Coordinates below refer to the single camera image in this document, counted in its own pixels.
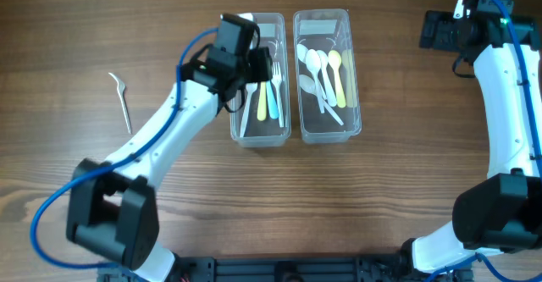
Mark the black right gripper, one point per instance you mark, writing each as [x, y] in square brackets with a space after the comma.
[434, 32]

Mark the cream yellow plastic spoon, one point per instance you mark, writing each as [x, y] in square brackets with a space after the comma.
[335, 62]

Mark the white wide-handled plastic fork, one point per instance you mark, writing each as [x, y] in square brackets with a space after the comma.
[272, 104]

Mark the white wide-handled plastic spoon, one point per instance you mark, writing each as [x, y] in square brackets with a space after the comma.
[330, 94]

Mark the white fork sideways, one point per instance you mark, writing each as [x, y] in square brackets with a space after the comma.
[277, 81]

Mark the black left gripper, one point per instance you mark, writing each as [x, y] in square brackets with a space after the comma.
[265, 66]

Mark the clear container left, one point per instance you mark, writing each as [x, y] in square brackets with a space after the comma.
[265, 133]

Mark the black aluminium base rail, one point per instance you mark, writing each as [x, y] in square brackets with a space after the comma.
[366, 268]

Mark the cream yellow plastic fork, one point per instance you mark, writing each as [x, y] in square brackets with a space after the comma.
[262, 102]

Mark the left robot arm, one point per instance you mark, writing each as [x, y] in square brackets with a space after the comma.
[112, 205]

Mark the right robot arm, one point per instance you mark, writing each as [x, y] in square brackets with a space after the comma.
[501, 215]

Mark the clear container right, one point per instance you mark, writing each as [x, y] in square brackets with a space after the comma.
[327, 29]

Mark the clear container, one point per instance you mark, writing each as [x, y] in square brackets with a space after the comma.
[265, 133]
[327, 29]

